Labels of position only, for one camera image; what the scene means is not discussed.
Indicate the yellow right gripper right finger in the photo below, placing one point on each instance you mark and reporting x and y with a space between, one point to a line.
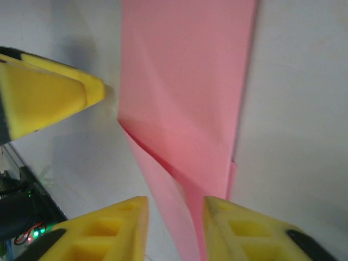
244 236

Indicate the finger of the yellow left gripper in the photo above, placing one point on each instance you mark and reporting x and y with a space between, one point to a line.
40 98

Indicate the pink cloth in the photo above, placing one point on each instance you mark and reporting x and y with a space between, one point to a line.
190 81

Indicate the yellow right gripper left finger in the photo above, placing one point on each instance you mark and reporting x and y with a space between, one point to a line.
108 233

